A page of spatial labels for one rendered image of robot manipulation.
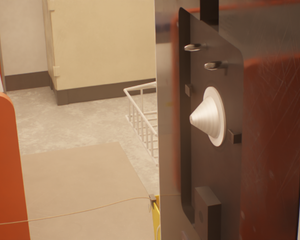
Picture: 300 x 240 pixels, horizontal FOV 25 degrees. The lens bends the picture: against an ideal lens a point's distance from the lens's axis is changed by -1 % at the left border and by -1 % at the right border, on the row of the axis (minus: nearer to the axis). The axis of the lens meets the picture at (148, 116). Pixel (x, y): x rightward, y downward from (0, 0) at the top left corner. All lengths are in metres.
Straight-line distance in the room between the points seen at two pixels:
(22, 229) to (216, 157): 0.47
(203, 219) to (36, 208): 0.83
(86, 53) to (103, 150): 2.13
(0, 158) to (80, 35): 2.83
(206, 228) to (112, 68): 3.22
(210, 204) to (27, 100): 3.41
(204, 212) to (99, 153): 1.03
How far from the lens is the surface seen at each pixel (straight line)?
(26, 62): 4.24
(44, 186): 1.63
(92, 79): 3.93
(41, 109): 3.95
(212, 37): 0.69
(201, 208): 0.76
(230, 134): 0.65
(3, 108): 1.02
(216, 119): 0.69
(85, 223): 1.47
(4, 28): 4.16
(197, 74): 0.75
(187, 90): 0.76
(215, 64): 0.66
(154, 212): 1.11
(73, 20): 3.81
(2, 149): 1.04
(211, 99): 0.70
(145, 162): 3.27
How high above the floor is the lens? 1.49
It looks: 23 degrees down
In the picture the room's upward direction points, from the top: 2 degrees counter-clockwise
